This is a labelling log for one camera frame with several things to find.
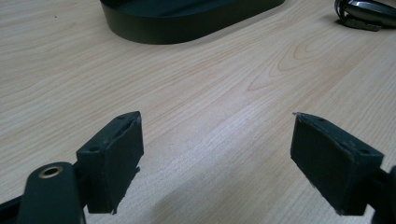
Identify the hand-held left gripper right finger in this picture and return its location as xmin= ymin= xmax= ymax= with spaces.
xmin=290 ymin=111 xmax=385 ymax=217

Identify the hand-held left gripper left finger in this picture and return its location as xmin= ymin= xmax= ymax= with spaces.
xmin=76 ymin=110 xmax=145 ymax=216

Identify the dark metal clip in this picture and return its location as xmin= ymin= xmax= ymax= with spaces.
xmin=333 ymin=0 xmax=396 ymax=33

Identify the black oval tray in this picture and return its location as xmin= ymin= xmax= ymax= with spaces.
xmin=99 ymin=0 xmax=286 ymax=45

